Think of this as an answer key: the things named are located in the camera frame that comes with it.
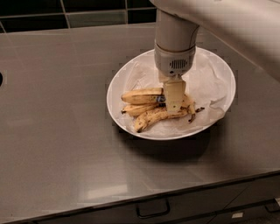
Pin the right black drawer handle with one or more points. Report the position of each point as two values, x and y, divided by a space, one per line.
272 207

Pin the white crumpled paper liner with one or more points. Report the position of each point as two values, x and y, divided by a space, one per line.
210 78

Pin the black drawer handle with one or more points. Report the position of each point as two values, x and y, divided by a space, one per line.
153 208
272 207

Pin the right dark drawer front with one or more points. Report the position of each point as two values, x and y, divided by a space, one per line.
250 203

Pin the middle small yellow banana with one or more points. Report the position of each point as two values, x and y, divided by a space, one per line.
136 110

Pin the dark drawer front with handle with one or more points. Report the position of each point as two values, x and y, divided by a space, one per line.
188 205

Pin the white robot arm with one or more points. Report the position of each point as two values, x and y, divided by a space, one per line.
250 27

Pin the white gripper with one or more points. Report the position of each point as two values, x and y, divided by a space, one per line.
174 61

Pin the bottom spotted yellow banana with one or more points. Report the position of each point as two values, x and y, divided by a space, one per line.
150 117

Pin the white bowl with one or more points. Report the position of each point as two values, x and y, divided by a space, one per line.
116 96

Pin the yellow banana with sticker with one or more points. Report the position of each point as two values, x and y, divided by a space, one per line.
151 95

